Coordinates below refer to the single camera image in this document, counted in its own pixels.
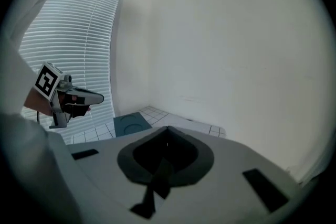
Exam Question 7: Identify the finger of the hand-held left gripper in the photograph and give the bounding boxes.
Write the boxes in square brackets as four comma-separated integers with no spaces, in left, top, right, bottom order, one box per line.
[65,87,105,105]

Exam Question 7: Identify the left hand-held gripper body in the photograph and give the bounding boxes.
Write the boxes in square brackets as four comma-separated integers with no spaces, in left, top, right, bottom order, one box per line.
[34,61,91,129]

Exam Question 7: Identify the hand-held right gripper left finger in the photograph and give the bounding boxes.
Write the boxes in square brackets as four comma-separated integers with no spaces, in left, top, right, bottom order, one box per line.
[67,126,169,224]

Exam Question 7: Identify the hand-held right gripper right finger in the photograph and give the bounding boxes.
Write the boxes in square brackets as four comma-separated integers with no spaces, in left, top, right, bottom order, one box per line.
[157,126,302,224]

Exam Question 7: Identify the person's left forearm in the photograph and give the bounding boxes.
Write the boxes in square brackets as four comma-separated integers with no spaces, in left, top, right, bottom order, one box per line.
[23,86,54,116]

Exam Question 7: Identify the white window blinds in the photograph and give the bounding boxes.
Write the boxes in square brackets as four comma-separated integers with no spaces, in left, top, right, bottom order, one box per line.
[19,0,124,145]

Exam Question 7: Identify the white black-checked tablecloth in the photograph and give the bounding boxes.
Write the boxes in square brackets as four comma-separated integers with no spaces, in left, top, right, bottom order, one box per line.
[64,105,227,145]

